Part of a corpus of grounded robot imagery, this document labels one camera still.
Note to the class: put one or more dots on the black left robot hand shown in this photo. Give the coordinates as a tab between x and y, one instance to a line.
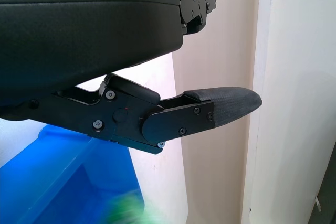
78	37

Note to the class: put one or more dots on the green printed carton box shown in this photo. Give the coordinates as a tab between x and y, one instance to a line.
128	211

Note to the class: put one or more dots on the blue plastic tray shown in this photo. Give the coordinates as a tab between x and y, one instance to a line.
65	176

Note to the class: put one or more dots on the dark panel with metal bracket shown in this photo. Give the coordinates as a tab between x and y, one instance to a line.
328	203

